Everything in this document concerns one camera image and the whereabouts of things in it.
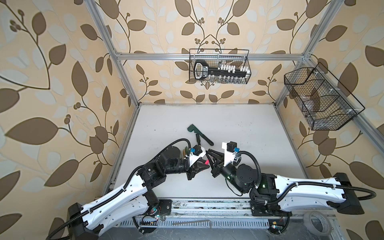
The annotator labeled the metal hex key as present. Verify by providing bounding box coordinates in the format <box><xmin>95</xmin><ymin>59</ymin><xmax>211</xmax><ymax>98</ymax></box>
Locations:
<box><xmin>172</xmin><ymin>220</ymin><xmax>212</xmax><ymax>229</ymax></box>

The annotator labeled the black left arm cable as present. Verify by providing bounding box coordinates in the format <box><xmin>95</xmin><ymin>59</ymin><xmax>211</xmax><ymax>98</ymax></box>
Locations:
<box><xmin>44</xmin><ymin>138</ymin><xmax>192</xmax><ymax>240</ymax></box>

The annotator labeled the green pipe wrench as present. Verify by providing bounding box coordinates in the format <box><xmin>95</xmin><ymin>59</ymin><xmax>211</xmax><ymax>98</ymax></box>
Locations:
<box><xmin>187</xmin><ymin>124</ymin><xmax>214</xmax><ymax>146</ymax></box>

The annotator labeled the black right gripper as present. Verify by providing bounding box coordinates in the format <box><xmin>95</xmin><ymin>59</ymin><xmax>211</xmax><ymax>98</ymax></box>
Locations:
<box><xmin>205</xmin><ymin>151</ymin><xmax>246</xmax><ymax>197</ymax></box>

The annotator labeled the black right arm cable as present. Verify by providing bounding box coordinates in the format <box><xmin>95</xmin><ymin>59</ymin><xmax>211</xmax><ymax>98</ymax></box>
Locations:
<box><xmin>236</xmin><ymin>150</ymin><xmax>377</xmax><ymax>206</ymax></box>

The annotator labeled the black wire basket centre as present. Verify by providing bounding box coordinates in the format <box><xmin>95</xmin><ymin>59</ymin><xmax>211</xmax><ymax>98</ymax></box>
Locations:
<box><xmin>189</xmin><ymin>48</ymin><xmax>252</xmax><ymax>85</ymax></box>

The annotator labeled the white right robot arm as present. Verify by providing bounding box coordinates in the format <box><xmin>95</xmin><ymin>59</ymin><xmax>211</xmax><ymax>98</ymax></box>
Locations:
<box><xmin>207</xmin><ymin>150</ymin><xmax>364</xmax><ymax>216</ymax></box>

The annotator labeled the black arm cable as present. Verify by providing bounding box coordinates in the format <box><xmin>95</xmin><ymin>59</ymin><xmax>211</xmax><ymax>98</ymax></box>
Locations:
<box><xmin>44</xmin><ymin>138</ymin><xmax>192</xmax><ymax>240</ymax></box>
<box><xmin>236</xmin><ymin>150</ymin><xmax>377</xmax><ymax>206</ymax></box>

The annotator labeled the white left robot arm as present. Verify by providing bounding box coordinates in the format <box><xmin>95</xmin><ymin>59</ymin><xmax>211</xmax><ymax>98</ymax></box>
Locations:
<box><xmin>68</xmin><ymin>145</ymin><xmax>209</xmax><ymax>240</ymax></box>

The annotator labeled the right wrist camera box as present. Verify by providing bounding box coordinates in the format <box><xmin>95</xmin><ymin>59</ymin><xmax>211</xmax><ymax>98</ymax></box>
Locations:
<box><xmin>222</xmin><ymin>141</ymin><xmax>241</xmax><ymax>167</ymax></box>

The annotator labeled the black wire basket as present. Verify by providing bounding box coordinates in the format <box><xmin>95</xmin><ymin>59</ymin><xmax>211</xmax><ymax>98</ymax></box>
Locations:
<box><xmin>189</xmin><ymin>48</ymin><xmax>252</xmax><ymax>85</ymax></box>
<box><xmin>284</xmin><ymin>62</ymin><xmax>366</xmax><ymax>131</ymax></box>

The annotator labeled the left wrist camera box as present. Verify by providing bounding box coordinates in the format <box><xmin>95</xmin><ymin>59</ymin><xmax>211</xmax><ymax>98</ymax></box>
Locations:
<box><xmin>187</xmin><ymin>145</ymin><xmax>206</xmax><ymax>167</ymax></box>

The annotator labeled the black socket set holder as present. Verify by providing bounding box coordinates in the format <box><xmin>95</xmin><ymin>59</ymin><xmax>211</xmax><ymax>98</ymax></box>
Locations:
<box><xmin>190</xmin><ymin>60</ymin><xmax>252</xmax><ymax>84</ymax></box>

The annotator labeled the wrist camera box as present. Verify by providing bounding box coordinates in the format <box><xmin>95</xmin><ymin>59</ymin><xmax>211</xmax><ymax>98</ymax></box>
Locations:
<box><xmin>187</xmin><ymin>145</ymin><xmax>206</xmax><ymax>167</ymax></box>
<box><xmin>222</xmin><ymin>141</ymin><xmax>241</xmax><ymax>167</ymax></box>

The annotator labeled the aluminium frame rail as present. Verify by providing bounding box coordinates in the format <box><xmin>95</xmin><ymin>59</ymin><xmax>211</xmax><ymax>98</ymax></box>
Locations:
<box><xmin>83</xmin><ymin>0</ymin><xmax>384</xmax><ymax>145</ymax></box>

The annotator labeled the black wire basket right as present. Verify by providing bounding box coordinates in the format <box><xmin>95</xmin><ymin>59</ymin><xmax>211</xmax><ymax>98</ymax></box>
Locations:
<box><xmin>284</xmin><ymin>62</ymin><xmax>366</xmax><ymax>131</ymax></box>

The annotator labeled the clear tape roll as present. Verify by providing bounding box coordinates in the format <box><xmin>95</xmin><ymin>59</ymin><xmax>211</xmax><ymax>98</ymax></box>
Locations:
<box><xmin>303</xmin><ymin>211</ymin><xmax>333</xmax><ymax>237</ymax></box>

